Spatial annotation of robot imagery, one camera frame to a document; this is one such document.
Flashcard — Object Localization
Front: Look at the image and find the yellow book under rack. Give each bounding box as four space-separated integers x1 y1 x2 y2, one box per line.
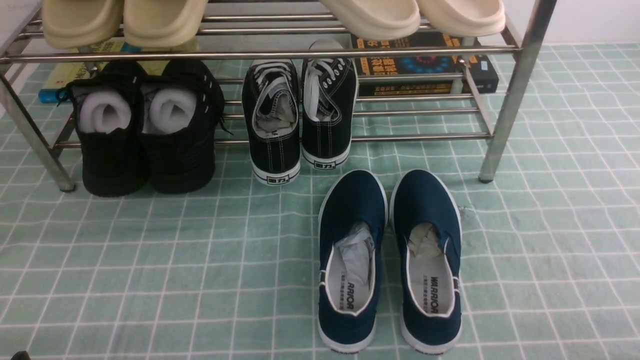
38 38 200 104

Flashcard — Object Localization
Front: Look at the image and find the cream slipper far right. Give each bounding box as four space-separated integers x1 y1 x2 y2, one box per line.
416 0 506 38

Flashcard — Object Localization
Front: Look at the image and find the black canvas laced shoe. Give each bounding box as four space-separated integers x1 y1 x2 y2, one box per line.
241 59 301 186
301 58 359 170

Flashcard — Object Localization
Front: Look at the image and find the navy slip-on shoe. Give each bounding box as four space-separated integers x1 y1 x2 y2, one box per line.
317 170 389 354
390 170 462 355

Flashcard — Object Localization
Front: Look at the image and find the black canvas laced shoe left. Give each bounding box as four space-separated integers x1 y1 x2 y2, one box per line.
241 59 301 186

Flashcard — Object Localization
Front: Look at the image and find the silver metal shoe rack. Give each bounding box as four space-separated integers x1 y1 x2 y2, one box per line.
1 0 557 193

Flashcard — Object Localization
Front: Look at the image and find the black sneaker left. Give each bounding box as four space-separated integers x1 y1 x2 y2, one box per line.
55 60 150 198

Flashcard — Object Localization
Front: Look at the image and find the black canvas laced shoe right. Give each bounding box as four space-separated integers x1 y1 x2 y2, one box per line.
301 58 359 170

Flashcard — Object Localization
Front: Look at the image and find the black book under rack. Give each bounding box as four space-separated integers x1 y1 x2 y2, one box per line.
350 31 500 97

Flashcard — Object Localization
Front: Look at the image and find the beige slipper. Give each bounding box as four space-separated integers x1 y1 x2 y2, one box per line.
40 0 124 50
123 0 208 48

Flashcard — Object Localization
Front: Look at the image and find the black sneaker right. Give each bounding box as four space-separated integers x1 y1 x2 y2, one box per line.
137 58 226 194

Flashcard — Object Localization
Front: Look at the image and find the cream slipper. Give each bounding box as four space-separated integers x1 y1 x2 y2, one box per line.
416 0 506 38
320 0 421 41

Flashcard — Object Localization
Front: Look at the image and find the black sneaker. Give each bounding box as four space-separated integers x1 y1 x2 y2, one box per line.
137 58 226 194
55 60 150 198

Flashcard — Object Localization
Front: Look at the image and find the green checkered floor mat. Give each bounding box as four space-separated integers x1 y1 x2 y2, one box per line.
0 44 640 360

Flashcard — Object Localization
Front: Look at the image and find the beige slipper far left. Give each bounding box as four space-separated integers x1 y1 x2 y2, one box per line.
40 0 124 50

